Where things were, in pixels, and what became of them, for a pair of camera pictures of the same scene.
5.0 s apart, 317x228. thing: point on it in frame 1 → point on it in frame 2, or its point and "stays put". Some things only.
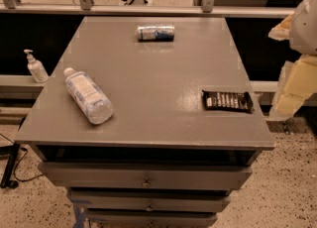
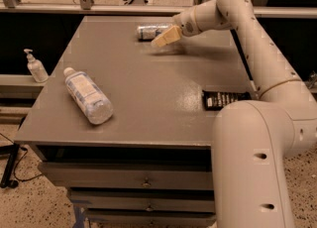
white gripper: (305, 26) → (185, 24)
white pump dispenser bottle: (36, 67) stays put
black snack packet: (240, 102) stays put
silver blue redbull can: (158, 33) stays put
